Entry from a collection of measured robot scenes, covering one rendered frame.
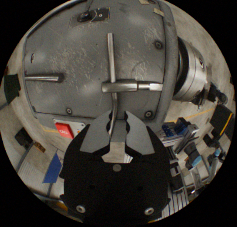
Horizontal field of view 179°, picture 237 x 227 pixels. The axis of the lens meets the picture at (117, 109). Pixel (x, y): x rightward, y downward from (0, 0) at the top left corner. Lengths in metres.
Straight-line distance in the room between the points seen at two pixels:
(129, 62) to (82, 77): 0.10
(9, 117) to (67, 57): 9.56
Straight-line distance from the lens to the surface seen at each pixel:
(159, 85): 0.15
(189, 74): 0.26
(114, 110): 0.15
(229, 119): 5.01
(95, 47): 0.16
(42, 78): 0.23
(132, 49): 0.16
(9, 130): 9.67
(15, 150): 9.99
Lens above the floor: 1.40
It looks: 61 degrees down
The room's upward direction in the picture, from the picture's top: 177 degrees counter-clockwise
